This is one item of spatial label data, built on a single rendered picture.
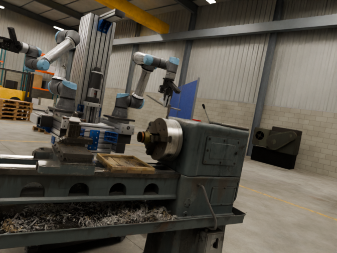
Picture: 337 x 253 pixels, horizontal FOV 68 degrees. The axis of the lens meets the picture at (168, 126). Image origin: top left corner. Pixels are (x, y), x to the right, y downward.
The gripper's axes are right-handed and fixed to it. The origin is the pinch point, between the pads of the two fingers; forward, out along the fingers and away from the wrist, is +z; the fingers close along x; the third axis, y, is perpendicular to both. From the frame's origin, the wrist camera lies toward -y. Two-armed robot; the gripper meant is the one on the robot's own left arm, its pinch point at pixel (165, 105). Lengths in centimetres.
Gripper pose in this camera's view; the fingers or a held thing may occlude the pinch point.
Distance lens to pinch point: 186.3
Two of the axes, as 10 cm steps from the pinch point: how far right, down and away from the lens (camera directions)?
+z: -2.3, 9.6, 1.5
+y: -7.9, -2.8, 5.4
